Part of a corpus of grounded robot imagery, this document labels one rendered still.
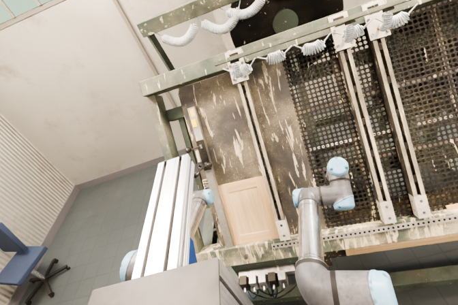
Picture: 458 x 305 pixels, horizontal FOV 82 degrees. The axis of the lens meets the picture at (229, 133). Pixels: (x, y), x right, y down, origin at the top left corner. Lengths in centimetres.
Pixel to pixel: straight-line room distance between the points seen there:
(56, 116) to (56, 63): 83
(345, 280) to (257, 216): 105
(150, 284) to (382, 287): 54
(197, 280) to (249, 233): 136
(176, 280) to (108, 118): 385
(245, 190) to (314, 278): 100
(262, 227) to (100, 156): 347
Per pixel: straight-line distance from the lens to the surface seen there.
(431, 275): 251
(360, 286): 81
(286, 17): 204
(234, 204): 178
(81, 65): 400
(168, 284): 51
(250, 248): 184
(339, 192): 108
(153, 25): 210
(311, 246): 91
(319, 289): 81
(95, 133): 450
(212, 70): 164
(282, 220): 172
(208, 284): 48
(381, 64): 167
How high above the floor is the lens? 243
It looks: 34 degrees down
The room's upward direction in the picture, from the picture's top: 24 degrees counter-clockwise
